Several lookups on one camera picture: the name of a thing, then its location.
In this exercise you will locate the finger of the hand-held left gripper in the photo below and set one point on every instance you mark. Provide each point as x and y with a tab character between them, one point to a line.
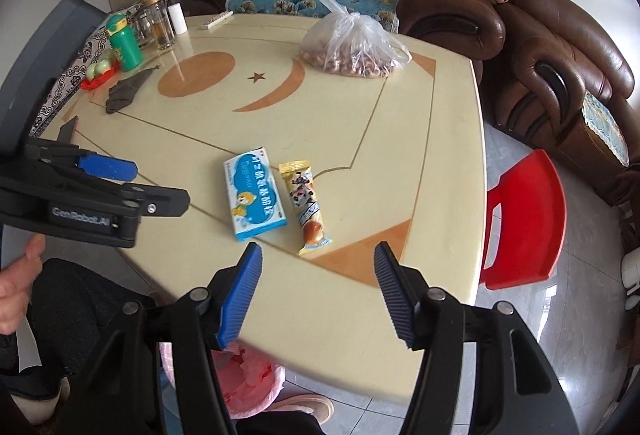
160	204
107	168

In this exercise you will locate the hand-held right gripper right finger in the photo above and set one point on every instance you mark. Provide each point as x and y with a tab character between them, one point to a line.
395	295

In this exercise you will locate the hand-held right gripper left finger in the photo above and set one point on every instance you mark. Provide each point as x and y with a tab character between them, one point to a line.
240	300

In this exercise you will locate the pink lined trash bin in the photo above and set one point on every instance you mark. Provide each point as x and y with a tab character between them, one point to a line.
250	380

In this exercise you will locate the blue medicine box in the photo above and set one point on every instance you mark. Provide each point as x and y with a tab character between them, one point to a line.
255	195

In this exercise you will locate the yellow snack bar wrapper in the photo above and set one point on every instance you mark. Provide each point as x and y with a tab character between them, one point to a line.
305	200

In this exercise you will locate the person's left hand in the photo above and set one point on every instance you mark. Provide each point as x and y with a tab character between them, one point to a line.
17	285

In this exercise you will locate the dark grey cloth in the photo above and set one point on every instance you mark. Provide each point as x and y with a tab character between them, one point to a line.
122	92

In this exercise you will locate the person's left leg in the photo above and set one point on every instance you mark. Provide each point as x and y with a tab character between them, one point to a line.
85	310

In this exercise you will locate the person's leg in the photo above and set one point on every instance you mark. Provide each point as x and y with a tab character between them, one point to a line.
280	425
85	310

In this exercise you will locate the red plastic tray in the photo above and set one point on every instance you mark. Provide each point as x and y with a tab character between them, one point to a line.
92	84

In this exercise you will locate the black white floral cloth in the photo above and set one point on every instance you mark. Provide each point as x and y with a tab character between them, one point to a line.
65	80

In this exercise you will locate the green round fruit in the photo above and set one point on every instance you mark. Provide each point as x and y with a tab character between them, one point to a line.
93	71
107	65

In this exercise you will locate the green drinking bottle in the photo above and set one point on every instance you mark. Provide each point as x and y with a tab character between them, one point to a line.
125	47

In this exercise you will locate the pink sneaker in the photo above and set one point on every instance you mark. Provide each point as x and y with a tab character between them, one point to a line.
305	407

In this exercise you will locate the dark grey panel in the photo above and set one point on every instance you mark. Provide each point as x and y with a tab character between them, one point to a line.
45	55

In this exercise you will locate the person's right leg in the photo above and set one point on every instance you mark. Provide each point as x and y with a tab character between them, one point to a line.
280	425

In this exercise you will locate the clear glass jar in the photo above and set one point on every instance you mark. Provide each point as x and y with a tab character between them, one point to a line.
139	30

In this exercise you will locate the red plastic stool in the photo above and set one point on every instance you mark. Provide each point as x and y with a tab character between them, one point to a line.
530	225

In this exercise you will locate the glass jar copper lid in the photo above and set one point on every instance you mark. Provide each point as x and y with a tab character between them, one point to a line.
161	22

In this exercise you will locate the white remote control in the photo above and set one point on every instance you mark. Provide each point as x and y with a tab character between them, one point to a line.
216	20

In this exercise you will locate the blue floral sofa cover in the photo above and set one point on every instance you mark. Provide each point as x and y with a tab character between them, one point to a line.
280	0

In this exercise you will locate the white appliance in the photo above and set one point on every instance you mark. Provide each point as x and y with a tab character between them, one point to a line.
631	275

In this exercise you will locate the clear bag of peanuts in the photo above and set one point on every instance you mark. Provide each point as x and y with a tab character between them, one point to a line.
350	45

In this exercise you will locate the blue floral armrest cover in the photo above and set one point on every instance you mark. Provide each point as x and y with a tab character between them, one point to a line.
607	130

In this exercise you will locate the brown leather armchair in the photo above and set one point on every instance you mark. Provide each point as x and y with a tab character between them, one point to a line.
550	65

